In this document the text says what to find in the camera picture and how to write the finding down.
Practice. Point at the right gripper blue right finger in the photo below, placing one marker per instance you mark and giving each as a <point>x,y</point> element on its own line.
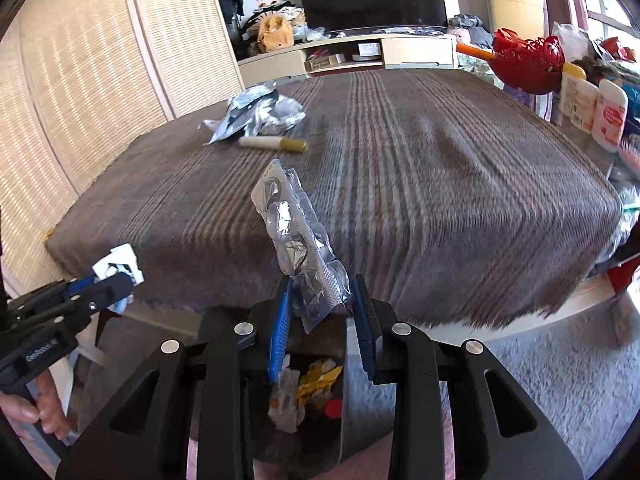
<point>366,341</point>

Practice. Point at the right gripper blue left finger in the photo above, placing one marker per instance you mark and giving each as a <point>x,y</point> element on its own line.
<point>281,314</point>

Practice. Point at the clear plastic wrapper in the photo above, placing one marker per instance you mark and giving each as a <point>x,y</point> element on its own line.
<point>302,244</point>

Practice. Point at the white paper scrap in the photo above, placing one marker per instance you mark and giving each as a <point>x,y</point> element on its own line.
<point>121,259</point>

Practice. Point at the dark grey trash bin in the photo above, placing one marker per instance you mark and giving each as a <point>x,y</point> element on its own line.
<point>296,422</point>

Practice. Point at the person left hand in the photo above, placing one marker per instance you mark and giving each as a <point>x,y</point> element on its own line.
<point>46,409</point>

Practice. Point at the grey plaid tablecloth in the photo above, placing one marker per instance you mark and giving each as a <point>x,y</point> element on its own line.
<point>452,200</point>

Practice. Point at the white yellow tube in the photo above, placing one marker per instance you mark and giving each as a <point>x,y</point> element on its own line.
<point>273,143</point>

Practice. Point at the crumpled silver foil wrapper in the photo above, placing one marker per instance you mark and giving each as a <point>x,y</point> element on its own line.
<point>257,111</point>

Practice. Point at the white tv cabinet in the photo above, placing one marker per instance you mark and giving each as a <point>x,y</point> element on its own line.
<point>363,52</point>

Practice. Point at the bamboo folding screen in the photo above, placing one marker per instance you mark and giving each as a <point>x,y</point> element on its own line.
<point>80,80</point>

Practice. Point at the red basket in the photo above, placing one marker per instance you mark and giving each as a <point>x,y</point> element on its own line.
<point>534,66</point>

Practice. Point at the yellow plush toy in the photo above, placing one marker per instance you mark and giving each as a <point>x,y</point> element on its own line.
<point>275,32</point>

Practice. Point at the white lotion bottle yellow cap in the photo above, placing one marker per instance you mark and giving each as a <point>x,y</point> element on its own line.
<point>571,75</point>

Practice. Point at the white small lotion bottle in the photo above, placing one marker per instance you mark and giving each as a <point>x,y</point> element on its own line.
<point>584,105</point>

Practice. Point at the white pink lotion bottle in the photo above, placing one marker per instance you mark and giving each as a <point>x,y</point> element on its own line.
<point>610,116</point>

